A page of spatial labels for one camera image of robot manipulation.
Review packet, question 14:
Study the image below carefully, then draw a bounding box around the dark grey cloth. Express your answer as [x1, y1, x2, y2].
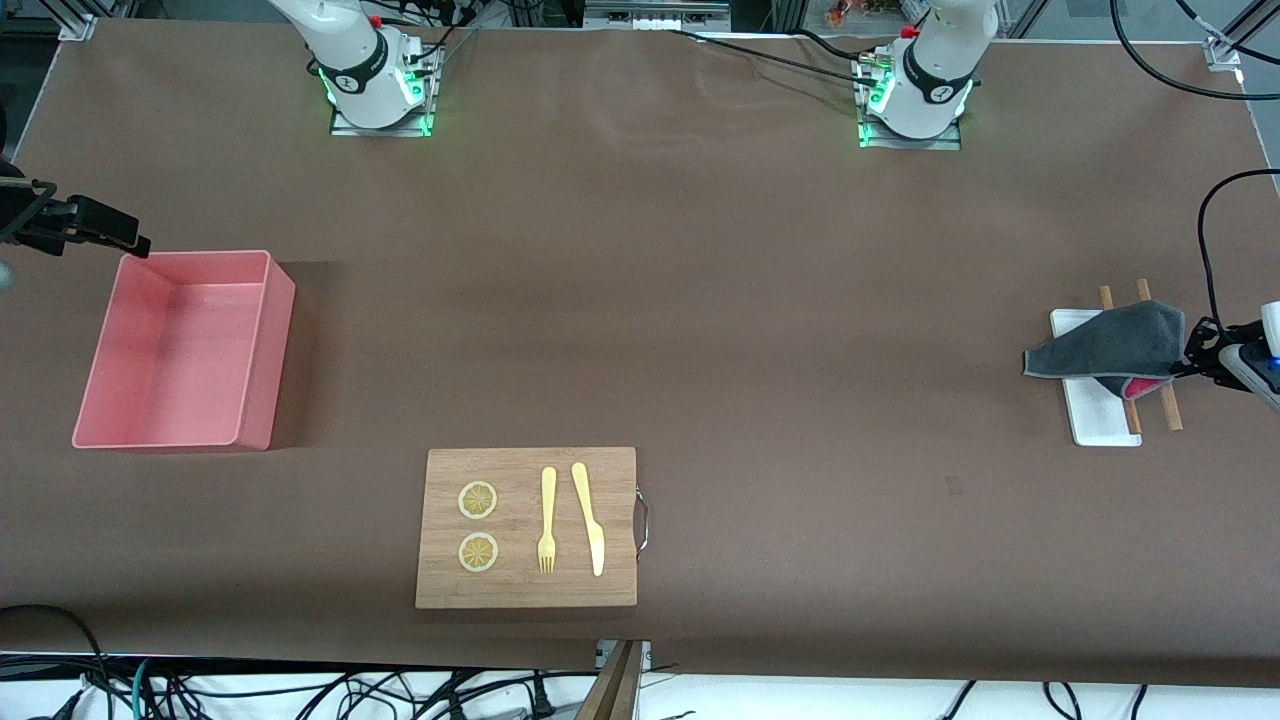
[1022, 300, 1191, 401]

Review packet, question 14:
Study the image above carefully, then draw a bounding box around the white rectangular tray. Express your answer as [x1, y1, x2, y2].
[1050, 309, 1143, 447]

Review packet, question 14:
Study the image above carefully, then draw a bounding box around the pink plastic bin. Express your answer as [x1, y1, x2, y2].
[72, 250, 297, 452]

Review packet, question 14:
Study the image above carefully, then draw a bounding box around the yellow plastic fork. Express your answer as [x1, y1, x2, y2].
[537, 466, 558, 575]

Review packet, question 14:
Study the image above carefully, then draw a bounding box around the wooden cutting board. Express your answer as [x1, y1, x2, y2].
[415, 447, 638, 609]

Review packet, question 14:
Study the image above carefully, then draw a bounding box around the yellow plastic knife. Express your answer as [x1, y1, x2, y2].
[571, 461, 606, 578]

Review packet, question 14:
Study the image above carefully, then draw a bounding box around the grey equipment box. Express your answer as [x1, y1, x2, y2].
[583, 0, 733, 31]

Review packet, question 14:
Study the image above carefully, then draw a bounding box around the wooden plank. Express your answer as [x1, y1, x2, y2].
[575, 640, 644, 720]

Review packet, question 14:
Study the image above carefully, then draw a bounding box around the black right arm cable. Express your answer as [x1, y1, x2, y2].
[0, 180, 56, 246]

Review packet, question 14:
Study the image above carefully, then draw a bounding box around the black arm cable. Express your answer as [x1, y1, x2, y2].
[0, 180, 56, 246]
[1110, 0, 1280, 336]

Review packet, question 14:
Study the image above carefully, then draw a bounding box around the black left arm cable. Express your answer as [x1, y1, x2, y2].
[1110, 0, 1280, 336]

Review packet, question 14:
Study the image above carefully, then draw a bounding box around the aluminium frame corner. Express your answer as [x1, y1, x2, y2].
[55, 0, 101, 41]
[1205, 0, 1280, 71]

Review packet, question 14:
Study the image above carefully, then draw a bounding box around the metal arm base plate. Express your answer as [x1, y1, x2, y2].
[330, 100, 433, 137]
[858, 115, 963, 151]

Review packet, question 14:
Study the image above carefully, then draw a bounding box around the black base cable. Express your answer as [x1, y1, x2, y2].
[400, 0, 481, 76]

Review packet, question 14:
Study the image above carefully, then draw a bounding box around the thick black looped cable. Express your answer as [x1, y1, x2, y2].
[0, 605, 109, 701]

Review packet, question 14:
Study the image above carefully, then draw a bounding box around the teal cable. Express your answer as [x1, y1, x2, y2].
[130, 658, 161, 720]

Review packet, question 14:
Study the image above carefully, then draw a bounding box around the short black table cable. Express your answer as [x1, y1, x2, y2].
[795, 28, 881, 63]

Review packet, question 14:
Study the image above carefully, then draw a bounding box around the long black table cable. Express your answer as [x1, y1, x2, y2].
[665, 28, 881, 79]

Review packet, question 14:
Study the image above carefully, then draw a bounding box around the black cable tangle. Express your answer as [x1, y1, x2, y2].
[160, 670, 531, 720]

